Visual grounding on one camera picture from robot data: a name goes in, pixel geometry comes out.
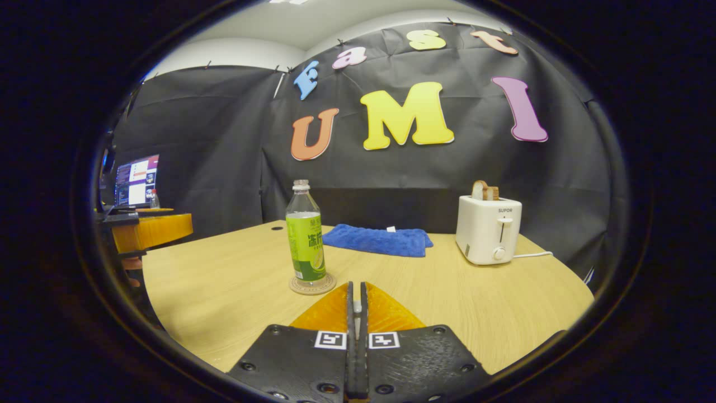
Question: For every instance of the lit computer screen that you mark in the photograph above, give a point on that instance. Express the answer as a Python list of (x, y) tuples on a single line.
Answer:
[(137, 182)]

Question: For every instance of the white toaster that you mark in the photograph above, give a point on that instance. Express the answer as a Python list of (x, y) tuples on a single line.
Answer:
[(484, 232)]

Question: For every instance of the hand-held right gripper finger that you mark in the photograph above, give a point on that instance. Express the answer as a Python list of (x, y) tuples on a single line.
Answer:
[(350, 336), (364, 336)]

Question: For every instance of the round wooden coaster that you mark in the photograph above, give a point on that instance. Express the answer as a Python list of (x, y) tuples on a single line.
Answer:
[(327, 286)]

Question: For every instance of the bread slices in toaster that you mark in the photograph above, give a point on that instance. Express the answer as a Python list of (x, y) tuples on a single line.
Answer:
[(484, 191)]

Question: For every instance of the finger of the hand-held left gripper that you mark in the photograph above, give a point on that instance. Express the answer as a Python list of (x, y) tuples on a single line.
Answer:
[(120, 217), (156, 230)]

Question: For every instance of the small clear bottle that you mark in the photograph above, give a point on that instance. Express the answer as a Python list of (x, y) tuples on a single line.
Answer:
[(154, 200)]

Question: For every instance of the blue towel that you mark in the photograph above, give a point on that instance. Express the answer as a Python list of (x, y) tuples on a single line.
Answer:
[(380, 240)]

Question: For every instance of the green label water bottle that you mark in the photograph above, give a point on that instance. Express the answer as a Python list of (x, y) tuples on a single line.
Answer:
[(306, 246)]

